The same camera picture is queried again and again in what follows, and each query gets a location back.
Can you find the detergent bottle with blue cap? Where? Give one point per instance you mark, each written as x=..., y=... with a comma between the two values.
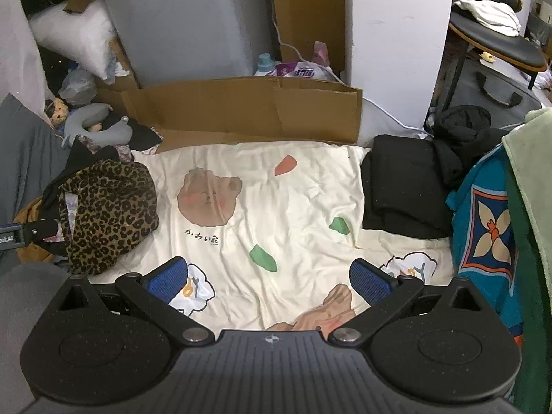
x=264, y=67

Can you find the grey neck pillow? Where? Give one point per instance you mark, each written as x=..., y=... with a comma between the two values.
x=112, y=131

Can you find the black cloth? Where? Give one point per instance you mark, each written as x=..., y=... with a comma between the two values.
x=142, y=136

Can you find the mustard brown garment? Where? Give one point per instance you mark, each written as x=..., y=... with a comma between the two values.
x=28, y=215

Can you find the leopard print garment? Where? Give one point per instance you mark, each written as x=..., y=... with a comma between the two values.
x=112, y=215

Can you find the light green blanket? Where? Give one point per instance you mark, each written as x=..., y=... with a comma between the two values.
x=530, y=146

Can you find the grey cabinet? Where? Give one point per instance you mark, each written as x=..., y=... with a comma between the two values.
x=185, y=21

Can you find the large brown cardboard sheet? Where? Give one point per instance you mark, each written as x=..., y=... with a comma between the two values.
x=241, y=108

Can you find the open cardboard carton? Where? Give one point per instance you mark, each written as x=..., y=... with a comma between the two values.
x=125, y=73

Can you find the black chair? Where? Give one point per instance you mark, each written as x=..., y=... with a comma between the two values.
x=496, y=45

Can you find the teal patterned cloth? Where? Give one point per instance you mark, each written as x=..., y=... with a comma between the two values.
x=487, y=224

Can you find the dark green cloth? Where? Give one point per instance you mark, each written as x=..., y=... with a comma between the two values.
x=530, y=310

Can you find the tall cardboard box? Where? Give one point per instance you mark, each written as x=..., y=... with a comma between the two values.
x=310, y=8

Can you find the black floral garment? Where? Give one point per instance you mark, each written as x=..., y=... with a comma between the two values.
x=92, y=151

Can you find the black folded garment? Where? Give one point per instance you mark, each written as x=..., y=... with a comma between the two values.
x=401, y=189

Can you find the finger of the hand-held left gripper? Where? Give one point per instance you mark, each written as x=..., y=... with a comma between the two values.
x=41, y=229

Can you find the clear plastic bag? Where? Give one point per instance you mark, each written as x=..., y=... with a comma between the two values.
x=77, y=86

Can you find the black crumpled garment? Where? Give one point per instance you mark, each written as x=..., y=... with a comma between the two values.
x=461, y=138

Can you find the purple plastic bag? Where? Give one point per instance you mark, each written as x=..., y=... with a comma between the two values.
x=297, y=71

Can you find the small plush doll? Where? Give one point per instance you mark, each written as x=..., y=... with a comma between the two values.
x=56, y=112

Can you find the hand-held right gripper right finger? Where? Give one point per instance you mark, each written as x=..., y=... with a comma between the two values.
x=370, y=279

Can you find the white curtain cloth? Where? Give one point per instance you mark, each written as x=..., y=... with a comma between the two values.
x=17, y=51

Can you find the white pillow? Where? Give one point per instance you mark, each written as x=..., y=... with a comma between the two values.
x=73, y=34

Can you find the cream printed bedsheet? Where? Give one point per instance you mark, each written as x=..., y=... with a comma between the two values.
x=280, y=224

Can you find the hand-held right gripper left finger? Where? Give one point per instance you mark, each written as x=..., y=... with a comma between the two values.
x=166, y=279

